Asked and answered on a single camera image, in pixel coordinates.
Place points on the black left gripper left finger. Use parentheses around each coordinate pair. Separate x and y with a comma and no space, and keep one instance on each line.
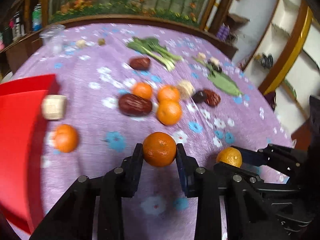
(72,217)

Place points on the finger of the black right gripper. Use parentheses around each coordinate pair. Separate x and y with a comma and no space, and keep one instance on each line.
(283,159)
(233,180)

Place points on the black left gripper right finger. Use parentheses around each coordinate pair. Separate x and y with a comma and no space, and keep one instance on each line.
(205,185)

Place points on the orange mandarin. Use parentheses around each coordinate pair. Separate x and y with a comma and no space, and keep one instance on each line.
(168,92)
(143,90)
(230,156)
(169,112)
(159,149)
(65,138)

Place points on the beige sugarcane chunk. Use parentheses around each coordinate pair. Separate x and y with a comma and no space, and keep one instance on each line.
(53,107)
(185,89)

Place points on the large dark red jujube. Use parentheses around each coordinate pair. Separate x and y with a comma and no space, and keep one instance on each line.
(133,105)

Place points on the purple floral tablecloth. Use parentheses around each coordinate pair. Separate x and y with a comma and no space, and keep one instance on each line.
(93,78)

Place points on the large green leaf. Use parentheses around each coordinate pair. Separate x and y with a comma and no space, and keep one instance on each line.
(220,80)

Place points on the dark plum on leaf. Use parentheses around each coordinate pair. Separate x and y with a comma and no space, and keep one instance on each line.
(217,68)

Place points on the beige sugarcane piece by leaf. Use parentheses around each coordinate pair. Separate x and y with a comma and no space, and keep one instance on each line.
(214,61)

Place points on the beige sugarcane piece far right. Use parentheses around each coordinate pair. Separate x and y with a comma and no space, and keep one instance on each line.
(201,56)

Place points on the red plastic tray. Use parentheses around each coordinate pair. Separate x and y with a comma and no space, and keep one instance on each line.
(23,129)

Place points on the purple bottles on cabinet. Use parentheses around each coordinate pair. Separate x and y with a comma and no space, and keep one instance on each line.
(223,32)

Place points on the green bok choy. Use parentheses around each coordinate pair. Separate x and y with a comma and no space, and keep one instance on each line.
(150,46)

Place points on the small green grape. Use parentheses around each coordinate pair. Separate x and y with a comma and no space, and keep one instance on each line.
(101,41)

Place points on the beige sugarcane piece far left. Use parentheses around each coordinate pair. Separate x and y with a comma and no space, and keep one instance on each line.
(81,43)

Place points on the clear plastic container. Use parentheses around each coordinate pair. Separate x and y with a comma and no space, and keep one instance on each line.
(52,38)

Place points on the blue green bottle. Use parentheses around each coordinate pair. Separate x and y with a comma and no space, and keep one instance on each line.
(37,18)

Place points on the wooden cabinet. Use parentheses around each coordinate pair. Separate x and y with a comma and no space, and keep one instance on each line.
(19,41)

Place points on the white wall shelf unit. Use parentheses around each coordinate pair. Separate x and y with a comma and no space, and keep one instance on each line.
(285,70)

